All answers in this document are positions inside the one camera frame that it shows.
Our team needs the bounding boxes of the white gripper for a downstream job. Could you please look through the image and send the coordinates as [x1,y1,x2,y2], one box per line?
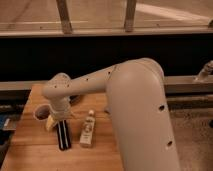
[46,97,71,131]

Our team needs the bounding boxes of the white bottle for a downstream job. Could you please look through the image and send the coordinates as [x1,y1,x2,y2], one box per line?
[80,110,95,147]

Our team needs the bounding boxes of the white paper cup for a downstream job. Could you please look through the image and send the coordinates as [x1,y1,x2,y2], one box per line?
[33,104,51,122]

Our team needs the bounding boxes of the dark blue bowl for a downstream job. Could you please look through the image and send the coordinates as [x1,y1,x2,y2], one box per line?
[69,95,81,105]

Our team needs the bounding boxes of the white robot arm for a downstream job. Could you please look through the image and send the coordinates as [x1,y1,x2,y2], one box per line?
[42,58,181,171]

